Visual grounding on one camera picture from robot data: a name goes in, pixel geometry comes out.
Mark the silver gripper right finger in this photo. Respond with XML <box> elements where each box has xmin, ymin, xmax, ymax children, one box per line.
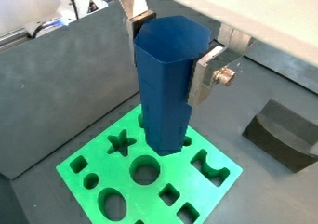
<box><xmin>187</xmin><ymin>24</ymin><xmax>254</xmax><ymax>107</ymax></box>

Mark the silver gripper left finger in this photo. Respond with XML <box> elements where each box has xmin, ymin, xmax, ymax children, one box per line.
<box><xmin>117</xmin><ymin>0</ymin><xmax>156</xmax><ymax>64</ymax></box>

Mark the blue hexagonal prism peg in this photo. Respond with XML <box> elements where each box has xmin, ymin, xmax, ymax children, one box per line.
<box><xmin>133</xmin><ymin>16</ymin><xmax>211</xmax><ymax>156</ymax></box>

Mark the black block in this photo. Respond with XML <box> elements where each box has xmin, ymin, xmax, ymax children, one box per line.
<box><xmin>242</xmin><ymin>99</ymin><xmax>318</xmax><ymax>173</ymax></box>

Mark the grey metal side panel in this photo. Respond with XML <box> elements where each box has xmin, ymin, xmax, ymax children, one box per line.
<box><xmin>0</xmin><ymin>3</ymin><xmax>137</xmax><ymax>179</ymax></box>

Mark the green shape sorter board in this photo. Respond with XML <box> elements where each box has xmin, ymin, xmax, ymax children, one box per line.
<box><xmin>57</xmin><ymin>107</ymin><xmax>242</xmax><ymax>224</ymax></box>

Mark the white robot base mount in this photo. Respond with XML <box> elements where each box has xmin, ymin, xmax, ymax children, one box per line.
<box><xmin>25</xmin><ymin>0</ymin><xmax>108</xmax><ymax>39</ymax></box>

